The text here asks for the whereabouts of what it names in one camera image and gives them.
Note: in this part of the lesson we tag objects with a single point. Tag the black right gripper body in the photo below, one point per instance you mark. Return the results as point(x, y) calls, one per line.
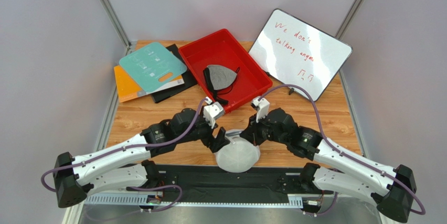
point(252, 131)

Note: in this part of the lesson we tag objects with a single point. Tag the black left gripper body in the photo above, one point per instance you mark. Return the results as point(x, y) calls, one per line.
point(203, 131)

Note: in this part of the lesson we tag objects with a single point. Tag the white mesh laundry bag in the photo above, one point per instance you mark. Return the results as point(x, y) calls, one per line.
point(239, 155)

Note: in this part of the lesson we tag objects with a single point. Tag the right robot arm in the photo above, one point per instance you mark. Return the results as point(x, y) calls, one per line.
point(333, 167)

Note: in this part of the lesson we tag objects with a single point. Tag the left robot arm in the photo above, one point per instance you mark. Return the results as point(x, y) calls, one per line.
point(129, 163)

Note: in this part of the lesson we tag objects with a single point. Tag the grey black bra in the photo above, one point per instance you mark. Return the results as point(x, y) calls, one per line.
point(219, 81)

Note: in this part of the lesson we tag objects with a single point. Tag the black folder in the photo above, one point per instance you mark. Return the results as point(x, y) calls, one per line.
point(188, 78)

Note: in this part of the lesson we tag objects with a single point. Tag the white whiteboard with writing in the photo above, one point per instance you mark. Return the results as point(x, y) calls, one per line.
point(294, 52)

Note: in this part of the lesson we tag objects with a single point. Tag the teal cutting board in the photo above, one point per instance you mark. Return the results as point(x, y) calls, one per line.
point(152, 66)

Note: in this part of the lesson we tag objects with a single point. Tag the orange folder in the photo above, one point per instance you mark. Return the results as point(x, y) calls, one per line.
point(128, 89)

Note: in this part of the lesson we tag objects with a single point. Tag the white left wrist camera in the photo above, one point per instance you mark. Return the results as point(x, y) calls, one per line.
point(212, 112)

